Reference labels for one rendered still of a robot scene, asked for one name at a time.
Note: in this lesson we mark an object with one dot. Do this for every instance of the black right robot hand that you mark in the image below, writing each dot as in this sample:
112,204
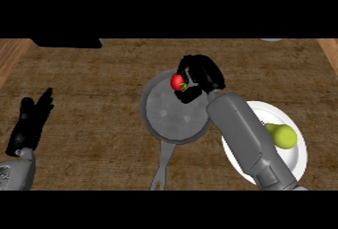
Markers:
202,71

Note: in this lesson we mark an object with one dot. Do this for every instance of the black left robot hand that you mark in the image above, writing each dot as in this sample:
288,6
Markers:
26,128

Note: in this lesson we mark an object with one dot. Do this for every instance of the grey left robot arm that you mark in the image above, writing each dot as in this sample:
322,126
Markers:
17,170

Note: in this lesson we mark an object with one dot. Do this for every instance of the grey frying pan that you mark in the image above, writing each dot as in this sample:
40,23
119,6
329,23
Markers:
175,119

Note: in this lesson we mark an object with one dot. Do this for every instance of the white plate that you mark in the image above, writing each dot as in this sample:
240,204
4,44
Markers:
289,119

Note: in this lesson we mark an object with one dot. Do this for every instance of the pale grey object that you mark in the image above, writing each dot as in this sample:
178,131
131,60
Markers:
271,39

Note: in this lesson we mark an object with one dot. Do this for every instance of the green pear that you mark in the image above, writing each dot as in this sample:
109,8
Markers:
283,135

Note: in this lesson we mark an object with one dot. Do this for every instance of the black appliance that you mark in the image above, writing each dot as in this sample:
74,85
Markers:
65,42

